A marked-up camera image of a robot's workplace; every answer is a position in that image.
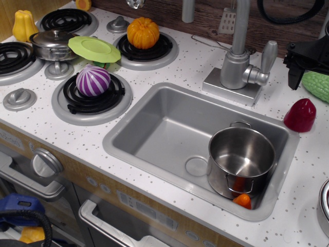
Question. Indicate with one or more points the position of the dark red pepper toy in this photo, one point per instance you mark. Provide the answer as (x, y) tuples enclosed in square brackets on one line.
[(301, 116)]

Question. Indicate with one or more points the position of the front right stove burner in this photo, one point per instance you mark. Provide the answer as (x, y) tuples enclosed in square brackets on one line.
[(71, 106)]

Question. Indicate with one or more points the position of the grey toy faucet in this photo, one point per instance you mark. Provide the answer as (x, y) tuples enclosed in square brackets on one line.
[(238, 80)]

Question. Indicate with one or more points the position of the back left stove burner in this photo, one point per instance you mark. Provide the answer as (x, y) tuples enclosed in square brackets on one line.
[(75, 21)]

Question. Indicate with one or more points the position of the peeled orange toy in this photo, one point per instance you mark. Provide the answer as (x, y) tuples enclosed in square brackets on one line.
[(143, 33)]

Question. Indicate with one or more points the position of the purple striped onion toy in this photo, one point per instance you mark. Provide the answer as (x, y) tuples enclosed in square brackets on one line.
[(93, 81)]

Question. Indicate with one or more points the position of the hanging grey spatula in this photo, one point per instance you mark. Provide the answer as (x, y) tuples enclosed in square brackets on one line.
[(227, 22)]

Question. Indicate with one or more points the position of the grey plastic sink basin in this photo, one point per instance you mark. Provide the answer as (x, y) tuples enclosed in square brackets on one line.
[(167, 133)]

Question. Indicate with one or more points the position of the back right stove burner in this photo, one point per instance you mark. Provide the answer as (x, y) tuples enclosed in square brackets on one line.
[(164, 52)]

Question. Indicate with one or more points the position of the grey oven door handle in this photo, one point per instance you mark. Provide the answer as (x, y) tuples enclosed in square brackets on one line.
[(52, 192)]

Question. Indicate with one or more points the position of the orange sweet potato toy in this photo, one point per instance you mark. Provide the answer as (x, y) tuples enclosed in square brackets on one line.
[(243, 200)]

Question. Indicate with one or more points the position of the green plastic plate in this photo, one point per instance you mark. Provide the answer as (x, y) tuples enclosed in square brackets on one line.
[(94, 49)]

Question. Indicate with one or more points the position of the yellow bell pepper toy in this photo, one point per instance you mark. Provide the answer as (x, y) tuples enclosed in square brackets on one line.
[(24, 26)]

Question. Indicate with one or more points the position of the small steel lidded pan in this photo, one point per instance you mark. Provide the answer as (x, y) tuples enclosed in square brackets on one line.
[(52, 45)]

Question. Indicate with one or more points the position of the grey stove knob middle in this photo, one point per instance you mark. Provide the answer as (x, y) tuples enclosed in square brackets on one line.
[(59, 70)]

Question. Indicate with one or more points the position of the blue clamp tool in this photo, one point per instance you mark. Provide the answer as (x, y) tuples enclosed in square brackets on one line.
[(16, 202)]

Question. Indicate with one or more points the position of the hanging clear ladle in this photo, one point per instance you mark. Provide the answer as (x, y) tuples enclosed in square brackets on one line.
[(135, 4)]

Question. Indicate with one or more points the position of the grey stove knob back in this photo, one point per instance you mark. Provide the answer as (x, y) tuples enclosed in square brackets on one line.
[(117, 25)]

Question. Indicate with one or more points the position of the green bumpy gourd toy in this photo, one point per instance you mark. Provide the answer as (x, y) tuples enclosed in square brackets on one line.
[(316, 84)]

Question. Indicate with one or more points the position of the yellow toy below counter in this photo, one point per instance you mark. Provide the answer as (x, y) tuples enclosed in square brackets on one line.
[(31, 234)]

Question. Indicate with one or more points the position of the orange toy at top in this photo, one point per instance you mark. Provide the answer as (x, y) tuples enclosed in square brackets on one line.
[(84, 5)]

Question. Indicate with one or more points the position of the hanging grey utensil handle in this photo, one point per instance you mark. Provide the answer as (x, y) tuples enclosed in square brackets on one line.
[(188, 7)]

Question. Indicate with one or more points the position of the grey stove knob front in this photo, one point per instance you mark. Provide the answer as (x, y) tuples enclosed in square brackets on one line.
[(19, 100)]

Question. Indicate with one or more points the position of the stove burner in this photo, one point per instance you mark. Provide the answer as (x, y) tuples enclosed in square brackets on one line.
[(75, 21), (164, 52), (18, 62), (71, 106)]

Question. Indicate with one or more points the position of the grey dishwasher door handle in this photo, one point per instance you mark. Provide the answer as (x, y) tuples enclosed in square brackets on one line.
[(105, 229)]

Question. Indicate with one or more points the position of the front left stove burner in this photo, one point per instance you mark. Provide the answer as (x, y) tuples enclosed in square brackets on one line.
[(18, 62)]

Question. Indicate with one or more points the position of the grey stove knob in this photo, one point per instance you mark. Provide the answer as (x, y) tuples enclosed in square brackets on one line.
[(59, 70), (19, 100), (117, 25)]

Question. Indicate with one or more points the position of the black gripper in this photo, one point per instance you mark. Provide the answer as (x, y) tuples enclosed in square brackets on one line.
[(312, 56)]

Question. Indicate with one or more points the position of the grey oven dial knob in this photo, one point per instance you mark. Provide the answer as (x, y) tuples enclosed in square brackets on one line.
[(45, 164)]

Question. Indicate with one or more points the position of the steel bowl at edge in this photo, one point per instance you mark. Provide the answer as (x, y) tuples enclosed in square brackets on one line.
[(322, 208)]

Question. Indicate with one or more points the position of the steel pot in sink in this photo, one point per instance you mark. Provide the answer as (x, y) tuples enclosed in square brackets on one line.
[(240, 160)]

